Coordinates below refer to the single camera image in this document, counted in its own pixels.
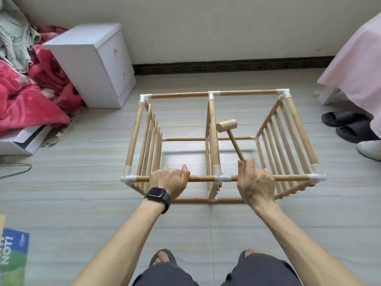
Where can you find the person's left hand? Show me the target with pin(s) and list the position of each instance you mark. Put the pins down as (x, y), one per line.
(169, 181)

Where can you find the person's right hand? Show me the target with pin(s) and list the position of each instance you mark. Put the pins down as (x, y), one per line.
(256, 184)

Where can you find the single white connector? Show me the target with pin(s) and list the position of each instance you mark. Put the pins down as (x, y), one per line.
(128, 177)
(144, 98)
(316, 174)
(284, 93)
(213, 95)
(256, 138)
(220, 175)

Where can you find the person's right forearm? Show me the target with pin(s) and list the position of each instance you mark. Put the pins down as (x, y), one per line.
(303, 247)

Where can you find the person's left forearm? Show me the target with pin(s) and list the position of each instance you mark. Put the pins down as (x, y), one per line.
(119, 247)

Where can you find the person's black sandal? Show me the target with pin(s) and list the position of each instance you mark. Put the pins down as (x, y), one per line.
(247, 254)
(162, 257)

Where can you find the black smartwatch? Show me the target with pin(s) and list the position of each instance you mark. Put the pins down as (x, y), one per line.
(158, 198)

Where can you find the wooden mallet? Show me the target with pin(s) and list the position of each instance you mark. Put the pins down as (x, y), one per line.
(226, 125)

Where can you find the black slipper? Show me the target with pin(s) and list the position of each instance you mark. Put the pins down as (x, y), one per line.
(342, 118)
(357, 131)

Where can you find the white bed leg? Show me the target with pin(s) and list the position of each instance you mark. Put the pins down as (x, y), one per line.
(327, 96)

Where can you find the white shoe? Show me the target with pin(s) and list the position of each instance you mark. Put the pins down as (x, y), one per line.
(371, 150)

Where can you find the white box cabinet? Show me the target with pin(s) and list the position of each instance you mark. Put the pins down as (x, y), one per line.
(89, 62)

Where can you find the flat white box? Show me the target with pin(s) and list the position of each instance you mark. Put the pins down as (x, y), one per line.
(21, 141)

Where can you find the pink ruffled bed skirt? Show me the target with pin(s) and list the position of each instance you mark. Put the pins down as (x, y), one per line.
(360, 68)

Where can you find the red fleece blanket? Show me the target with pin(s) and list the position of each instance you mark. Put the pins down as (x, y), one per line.
(30, 98)

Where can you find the green cardboard box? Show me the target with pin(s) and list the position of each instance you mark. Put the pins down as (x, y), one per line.
(13, 256)

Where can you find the pale green cloth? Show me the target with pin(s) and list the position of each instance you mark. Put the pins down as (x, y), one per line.
(15, 32)

